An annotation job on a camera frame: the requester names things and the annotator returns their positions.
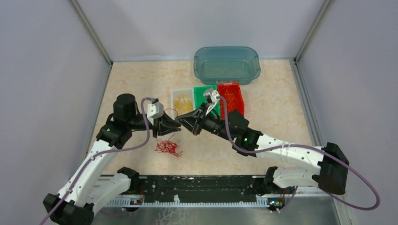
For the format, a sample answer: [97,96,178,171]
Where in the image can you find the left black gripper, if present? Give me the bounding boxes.
[128,110,182,138]

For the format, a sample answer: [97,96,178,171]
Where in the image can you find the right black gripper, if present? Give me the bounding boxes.
[176,102,235,142]

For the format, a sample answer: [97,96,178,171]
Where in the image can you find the orange yellow cables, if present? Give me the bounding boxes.
[154,134,184,158]

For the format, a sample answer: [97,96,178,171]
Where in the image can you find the yellow cable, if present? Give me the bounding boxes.
[173,96,194,114]
[174,96,194,113]
[173,94,194,111]

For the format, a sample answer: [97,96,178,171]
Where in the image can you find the orange cable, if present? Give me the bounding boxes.
[219,85,243,113]

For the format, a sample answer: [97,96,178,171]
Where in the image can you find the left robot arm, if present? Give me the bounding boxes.
[40,93,181,225]

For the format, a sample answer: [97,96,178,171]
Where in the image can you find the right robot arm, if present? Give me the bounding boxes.
[175,108,349,195]

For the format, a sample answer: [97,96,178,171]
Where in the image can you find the white plastic bin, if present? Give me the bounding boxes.
[170,88,195,118]

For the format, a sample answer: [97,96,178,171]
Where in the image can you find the green plastic bin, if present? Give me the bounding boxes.
[193,85,221,116]

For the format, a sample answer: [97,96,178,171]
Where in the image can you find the red plastic bin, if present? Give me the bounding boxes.
[216,83,245,115]

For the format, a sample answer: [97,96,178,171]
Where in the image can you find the blue transparent plastic tub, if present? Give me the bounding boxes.
[193,46,261,85]

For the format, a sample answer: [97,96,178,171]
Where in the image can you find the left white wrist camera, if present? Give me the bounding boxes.
[147,101,164,125]

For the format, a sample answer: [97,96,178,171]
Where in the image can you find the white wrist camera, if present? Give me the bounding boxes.
[203,88,220,116]
[147,101,164,125]

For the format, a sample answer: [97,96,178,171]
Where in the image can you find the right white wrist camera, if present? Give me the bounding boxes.
[203,88,220,116]

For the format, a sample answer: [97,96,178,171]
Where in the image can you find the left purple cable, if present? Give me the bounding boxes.
[38,97,160,225]

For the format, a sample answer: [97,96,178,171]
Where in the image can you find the purple cable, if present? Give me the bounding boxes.
[216,95,381,213]
[38,97,160,225]

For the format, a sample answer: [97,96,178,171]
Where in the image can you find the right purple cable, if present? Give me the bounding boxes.
[216,95,381,213]

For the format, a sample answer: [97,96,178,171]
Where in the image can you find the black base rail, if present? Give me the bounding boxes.
[64,174,346,208]

